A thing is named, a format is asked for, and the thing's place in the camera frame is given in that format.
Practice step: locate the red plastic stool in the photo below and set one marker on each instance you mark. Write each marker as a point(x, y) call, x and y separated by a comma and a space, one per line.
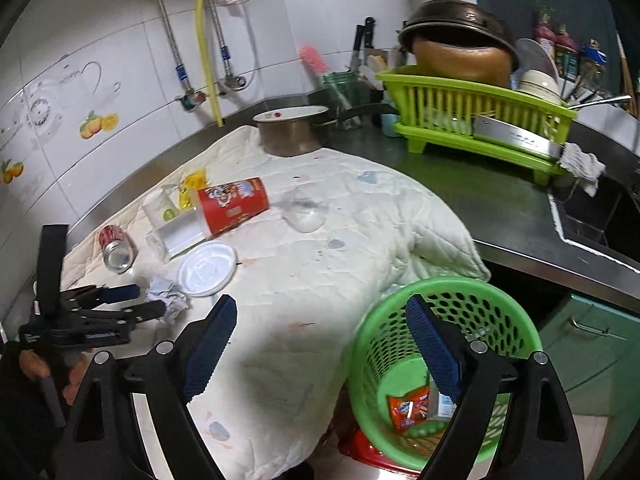
point(357, 447)

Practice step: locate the green label bottle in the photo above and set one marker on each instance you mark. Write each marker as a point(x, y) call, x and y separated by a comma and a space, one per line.
point(565, 60)

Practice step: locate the white round plastic lid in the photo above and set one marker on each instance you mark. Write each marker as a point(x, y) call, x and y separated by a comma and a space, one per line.
point(207, 269)

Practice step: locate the stack of white bowls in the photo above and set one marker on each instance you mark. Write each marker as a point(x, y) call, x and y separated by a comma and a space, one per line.
point(537, 85)

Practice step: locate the orange snack packet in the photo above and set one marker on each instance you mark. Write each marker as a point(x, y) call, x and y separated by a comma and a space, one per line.
point(407, 407)

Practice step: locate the white dish rag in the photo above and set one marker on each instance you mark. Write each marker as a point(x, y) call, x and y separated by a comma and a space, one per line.
point(582, 165)

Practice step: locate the steel sink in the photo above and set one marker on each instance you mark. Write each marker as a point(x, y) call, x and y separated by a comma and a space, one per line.
point(595, 220)

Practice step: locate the black wok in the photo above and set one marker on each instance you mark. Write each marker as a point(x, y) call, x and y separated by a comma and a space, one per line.
point(460, 15)

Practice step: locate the crumpled white paper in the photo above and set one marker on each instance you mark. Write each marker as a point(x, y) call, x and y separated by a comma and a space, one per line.
point(167, 297)

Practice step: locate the red soda can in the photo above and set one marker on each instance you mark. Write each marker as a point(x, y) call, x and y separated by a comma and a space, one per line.
point(116, 250)

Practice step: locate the person's left hand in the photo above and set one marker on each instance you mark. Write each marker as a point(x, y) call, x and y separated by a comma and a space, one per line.
point(30, 366)

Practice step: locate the green plastic basket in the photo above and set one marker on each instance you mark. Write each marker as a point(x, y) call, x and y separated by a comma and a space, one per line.
point(380, 340)

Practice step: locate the white plate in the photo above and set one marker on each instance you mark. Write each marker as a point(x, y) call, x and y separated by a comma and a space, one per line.
point(535, 52)

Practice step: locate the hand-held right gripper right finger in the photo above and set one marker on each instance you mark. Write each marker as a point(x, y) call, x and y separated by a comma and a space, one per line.
point(432, 355)

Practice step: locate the green plastic dish rack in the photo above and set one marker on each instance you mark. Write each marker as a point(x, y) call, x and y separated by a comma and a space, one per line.
point(450, 105)

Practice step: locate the blue cap bottle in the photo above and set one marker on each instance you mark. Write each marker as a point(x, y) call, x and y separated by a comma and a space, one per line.
point(595, 52)

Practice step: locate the green glass jar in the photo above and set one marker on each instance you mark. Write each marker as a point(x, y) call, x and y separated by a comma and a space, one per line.
point(350, 92)

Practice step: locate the light blue cup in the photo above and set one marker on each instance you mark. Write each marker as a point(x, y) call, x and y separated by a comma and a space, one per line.
point(389, 124)

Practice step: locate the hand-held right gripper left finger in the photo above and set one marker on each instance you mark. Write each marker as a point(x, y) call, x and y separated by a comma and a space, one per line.
point(210, 350)

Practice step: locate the wooden chopsticks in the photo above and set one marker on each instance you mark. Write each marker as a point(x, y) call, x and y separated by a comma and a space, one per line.
point(627, 70)

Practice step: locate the metal water valve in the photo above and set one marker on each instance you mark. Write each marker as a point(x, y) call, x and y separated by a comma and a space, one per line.
point(235, 82)

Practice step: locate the white carton box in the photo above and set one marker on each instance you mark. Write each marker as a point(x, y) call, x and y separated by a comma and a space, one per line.
point(172, 235)

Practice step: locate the red paper cup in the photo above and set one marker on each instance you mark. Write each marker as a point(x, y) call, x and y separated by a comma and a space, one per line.
point(230, 210)

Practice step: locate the green cabinet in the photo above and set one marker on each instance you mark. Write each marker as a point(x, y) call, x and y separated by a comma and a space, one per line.
point(590, 360)

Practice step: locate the metal saucepan with white lid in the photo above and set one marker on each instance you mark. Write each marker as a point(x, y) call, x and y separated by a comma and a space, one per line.
point(287, 135)

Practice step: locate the pink bottle brush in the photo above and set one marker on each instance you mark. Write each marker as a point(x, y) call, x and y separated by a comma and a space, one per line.
point(314, 60)

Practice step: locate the yellow snack packet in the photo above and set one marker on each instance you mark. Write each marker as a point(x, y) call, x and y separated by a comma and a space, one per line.
point(192, 180)

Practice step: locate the brown clay pot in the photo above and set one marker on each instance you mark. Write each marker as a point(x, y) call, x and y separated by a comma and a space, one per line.
point(460, 60)

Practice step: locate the small white packet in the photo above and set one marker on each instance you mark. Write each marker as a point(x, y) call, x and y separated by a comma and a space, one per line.
point(440, 410)

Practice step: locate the steel cleaver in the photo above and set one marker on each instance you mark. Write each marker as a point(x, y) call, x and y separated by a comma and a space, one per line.
point(510, 135)

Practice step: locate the white quilted printed blanket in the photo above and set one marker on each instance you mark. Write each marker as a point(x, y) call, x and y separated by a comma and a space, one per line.
point(300, 270)

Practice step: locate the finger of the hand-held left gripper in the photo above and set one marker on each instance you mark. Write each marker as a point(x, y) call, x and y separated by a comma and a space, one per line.
point(120, 292)
point(145, 311)

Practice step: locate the clear plastic cup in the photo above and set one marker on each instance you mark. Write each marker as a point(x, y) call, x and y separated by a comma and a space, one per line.
point(302, 215)

